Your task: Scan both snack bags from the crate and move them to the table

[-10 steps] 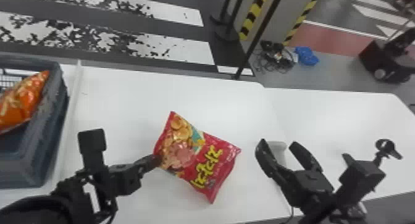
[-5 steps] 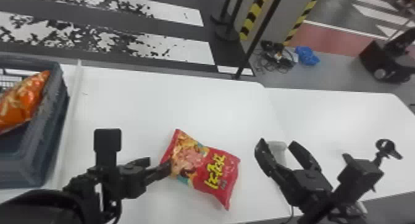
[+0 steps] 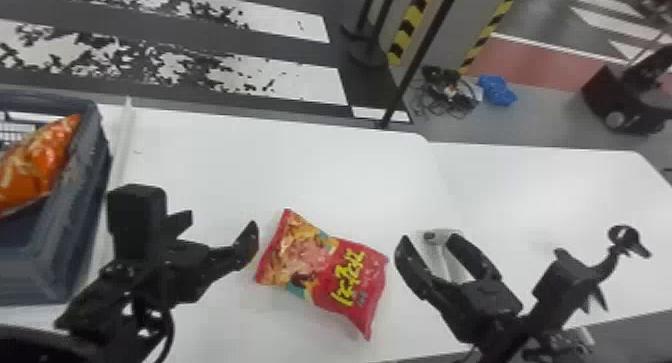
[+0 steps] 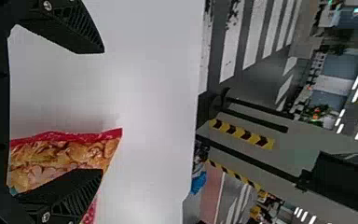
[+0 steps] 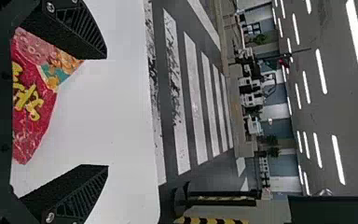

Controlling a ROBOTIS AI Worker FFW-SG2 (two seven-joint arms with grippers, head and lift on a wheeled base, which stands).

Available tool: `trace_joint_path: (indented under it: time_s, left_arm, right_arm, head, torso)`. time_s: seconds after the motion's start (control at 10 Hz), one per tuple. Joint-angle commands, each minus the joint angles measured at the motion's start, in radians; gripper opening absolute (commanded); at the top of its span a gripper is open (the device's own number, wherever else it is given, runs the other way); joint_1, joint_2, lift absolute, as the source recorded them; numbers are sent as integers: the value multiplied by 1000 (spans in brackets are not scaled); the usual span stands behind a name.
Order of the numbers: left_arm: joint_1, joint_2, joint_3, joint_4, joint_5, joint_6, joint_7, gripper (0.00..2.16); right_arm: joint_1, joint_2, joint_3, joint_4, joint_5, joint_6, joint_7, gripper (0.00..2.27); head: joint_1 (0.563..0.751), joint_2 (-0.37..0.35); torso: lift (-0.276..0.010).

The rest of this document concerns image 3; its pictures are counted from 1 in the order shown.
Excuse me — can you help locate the blue bag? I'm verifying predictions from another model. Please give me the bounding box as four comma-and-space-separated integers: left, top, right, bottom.
476, 74, 519, 108

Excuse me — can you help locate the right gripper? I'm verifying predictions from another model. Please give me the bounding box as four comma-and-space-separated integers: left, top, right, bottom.
394, 231, 525, 346

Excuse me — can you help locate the blue basket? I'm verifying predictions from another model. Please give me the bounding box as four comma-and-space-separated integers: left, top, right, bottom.
0, 89, 114, 308

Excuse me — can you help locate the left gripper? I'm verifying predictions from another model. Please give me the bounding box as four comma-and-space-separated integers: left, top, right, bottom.
153, 209, 261, 306

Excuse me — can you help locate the red snack packet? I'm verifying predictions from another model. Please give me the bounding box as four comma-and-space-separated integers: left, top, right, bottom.
254, 207, 390, 342

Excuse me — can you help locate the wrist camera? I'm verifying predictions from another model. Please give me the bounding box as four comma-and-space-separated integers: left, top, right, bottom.
106, 183, 169, 262
531, 247, 610, 331

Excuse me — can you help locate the orange snack packet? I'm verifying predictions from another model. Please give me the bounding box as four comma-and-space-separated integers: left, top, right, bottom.
0, 113, 84, 218

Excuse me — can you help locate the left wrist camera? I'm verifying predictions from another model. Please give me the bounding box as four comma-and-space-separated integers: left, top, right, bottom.
106, 183, 169, 262

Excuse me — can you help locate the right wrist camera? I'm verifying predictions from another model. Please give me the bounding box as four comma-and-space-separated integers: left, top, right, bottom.
531, 247, 610, 331

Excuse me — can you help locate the black cable bundle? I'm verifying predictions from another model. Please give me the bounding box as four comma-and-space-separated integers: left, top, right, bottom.
407, 65, 480, 121

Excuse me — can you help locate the yellow black striped post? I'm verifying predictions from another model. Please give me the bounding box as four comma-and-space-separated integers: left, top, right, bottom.
386, 0, 438, 68
458, 0, 526, 75

